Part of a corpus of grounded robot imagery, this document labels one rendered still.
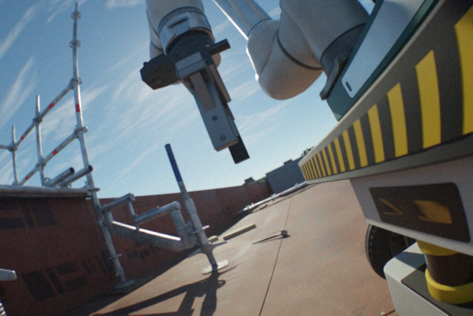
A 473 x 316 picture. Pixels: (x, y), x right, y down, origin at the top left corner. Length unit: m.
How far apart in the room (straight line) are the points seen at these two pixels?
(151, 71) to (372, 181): 0.33
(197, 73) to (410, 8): 0.23
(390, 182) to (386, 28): 0.17
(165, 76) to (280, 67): 0.30
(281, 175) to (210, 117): 5.76
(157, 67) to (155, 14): 0.11
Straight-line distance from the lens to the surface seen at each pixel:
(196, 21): 0.38
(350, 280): 0.62
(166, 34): 0.39
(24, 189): 1.50
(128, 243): 2.07
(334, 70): 0.43
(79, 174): 1.68
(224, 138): 0.24
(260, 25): 0.67
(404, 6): 0.26
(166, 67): 0.37
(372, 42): 0.32
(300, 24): 0.50
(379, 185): 0.23
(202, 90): 0.25
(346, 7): 0.47
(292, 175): 5.98
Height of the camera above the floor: 0.30
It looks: 15 degrees up
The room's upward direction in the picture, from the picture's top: 24 degrees counter-clockwise
